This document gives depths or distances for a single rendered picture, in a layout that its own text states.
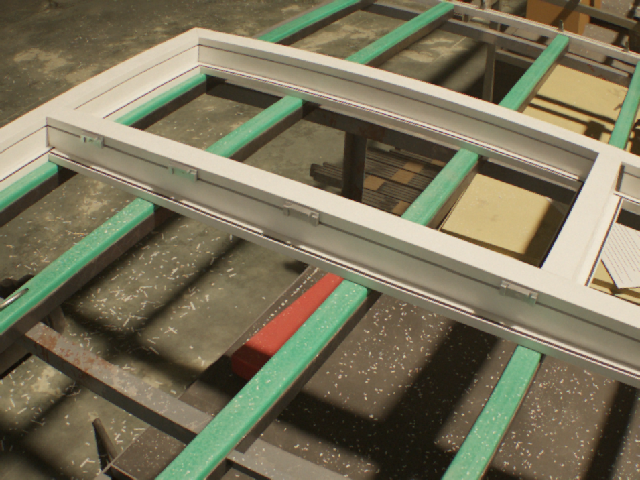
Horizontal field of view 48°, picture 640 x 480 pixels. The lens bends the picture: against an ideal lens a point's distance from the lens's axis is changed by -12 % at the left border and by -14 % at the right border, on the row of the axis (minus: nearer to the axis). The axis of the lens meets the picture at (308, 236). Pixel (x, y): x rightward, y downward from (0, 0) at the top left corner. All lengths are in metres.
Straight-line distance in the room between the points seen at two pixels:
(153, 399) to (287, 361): 0.16
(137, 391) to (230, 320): 1.38
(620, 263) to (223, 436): 0.97
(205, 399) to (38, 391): 0.97
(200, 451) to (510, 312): 0.40
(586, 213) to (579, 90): 1.28
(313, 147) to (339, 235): 2.13
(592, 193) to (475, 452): 0.48
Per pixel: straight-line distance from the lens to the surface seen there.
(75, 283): 1.06
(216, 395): 1.24
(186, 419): 0.88
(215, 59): 1.57
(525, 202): 1.68
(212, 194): 1.10
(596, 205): 1.12
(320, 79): 1.45
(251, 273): 2.45
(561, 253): 1.00
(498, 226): 1.58
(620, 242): 1.63
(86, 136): 1.22
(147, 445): 1.17
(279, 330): 1.29
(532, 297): 0.92
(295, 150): 3.10
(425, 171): 2.36
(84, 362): 0.96
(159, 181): 1.16
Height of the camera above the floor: 1.47
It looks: 34 degrees down
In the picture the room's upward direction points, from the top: 3 degrees clockwise
